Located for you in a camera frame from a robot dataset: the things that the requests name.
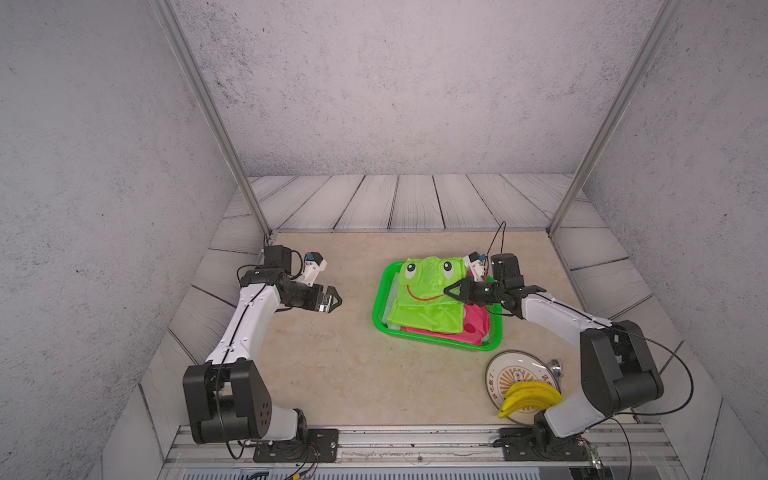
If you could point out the yellow bananas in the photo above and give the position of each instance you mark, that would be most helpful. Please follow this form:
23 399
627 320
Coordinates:
524 395

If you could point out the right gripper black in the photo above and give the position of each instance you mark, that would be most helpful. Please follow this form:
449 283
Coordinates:
467 287

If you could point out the right frame post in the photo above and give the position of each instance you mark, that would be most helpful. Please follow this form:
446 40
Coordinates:
639 66

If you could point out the green plastic basket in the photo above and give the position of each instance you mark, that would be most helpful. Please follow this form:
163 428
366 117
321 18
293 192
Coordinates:
490 342

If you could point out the left frame post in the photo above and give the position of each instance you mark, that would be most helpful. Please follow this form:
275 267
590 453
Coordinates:
185 57

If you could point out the round patterned plate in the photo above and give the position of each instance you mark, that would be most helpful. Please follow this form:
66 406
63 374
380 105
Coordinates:
511 367

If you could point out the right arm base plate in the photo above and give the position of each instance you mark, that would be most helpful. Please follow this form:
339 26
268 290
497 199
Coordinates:
530 444

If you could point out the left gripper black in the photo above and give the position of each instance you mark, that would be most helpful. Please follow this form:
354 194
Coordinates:
314 303

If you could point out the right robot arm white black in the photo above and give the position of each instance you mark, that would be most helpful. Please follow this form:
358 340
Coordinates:
617 370

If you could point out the green frog raincoat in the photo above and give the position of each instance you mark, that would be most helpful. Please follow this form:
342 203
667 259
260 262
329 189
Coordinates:
420 301

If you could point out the aluminium front rail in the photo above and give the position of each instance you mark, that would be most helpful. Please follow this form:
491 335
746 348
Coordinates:
634 451

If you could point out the pink rabbit raincoat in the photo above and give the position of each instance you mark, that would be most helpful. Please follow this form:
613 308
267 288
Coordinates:
476 327

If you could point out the frame post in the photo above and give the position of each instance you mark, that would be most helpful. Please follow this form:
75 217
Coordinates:
639 66
185 57

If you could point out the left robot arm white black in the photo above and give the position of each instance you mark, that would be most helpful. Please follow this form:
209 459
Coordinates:
226 397

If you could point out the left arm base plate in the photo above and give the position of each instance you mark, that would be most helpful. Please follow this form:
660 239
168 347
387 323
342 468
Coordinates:
319 445

